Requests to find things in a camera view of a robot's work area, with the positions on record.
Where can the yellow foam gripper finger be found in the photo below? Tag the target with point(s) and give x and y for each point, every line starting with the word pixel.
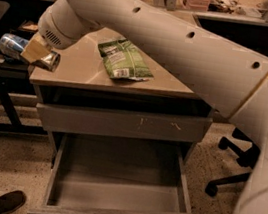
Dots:
pixel 36 49

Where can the silver blue redbull can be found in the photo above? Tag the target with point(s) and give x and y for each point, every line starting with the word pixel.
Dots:
pixel 12 46

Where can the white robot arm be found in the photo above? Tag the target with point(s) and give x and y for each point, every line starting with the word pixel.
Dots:
pixel 230 78

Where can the grey drawer cabinet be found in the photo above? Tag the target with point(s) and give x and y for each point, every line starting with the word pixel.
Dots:
pixel 81 80

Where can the open grey middle drawer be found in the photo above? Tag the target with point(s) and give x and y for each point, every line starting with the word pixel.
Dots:
pixel 109 175

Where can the closed grey top drawer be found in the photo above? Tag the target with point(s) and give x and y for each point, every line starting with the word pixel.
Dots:
pixel 120 123

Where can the black box on shelf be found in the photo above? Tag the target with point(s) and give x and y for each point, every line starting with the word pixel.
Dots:
pixel 28 26

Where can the green chip bag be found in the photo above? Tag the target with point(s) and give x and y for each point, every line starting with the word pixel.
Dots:
pixel 123 60

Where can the brown shoe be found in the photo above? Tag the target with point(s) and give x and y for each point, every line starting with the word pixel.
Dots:
pixel 10 202

